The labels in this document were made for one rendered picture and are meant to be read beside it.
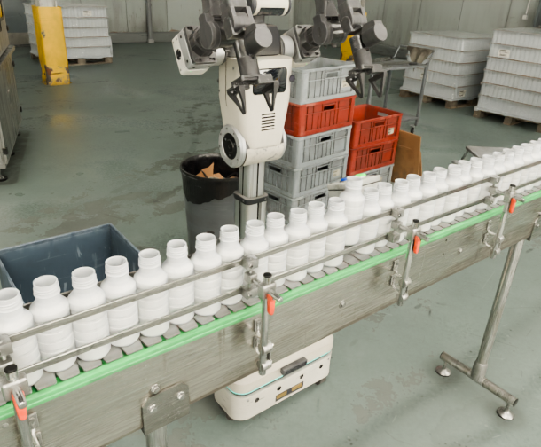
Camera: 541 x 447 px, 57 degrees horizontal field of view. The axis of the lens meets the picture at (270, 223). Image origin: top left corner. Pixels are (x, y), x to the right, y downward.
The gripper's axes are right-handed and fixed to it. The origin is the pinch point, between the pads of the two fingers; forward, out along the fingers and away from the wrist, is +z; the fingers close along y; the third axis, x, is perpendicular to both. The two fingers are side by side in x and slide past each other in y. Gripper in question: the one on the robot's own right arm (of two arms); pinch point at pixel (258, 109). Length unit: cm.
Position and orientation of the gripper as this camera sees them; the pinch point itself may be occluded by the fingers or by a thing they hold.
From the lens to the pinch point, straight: 146.5
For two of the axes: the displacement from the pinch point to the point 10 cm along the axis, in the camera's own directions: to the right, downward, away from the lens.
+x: -5.5, 0.7, 8.3
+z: 2.2, 9.7, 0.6
